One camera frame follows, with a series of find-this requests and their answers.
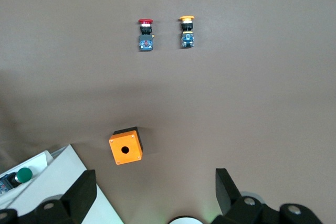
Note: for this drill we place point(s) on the orange button enclosure box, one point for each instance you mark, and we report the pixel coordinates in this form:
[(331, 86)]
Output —
[(132, 142)]

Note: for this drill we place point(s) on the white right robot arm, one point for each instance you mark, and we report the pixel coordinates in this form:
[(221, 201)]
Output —
[(185, 221)]

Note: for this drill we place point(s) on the yellow mushroom push button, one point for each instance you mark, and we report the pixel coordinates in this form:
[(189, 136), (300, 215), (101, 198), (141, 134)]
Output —
[(187, 40)]

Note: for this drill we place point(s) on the green mushroom push button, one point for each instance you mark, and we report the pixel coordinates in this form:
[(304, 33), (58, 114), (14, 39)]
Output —
[(24, 175)]

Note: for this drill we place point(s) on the red mushroom push button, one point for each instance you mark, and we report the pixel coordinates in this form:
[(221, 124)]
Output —
[(145, 43)]

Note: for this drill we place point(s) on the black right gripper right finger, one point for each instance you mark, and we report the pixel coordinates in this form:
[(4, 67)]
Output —
[(231, 203)]

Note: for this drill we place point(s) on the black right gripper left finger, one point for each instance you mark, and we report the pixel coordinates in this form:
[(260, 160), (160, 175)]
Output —
[(76, 197)]

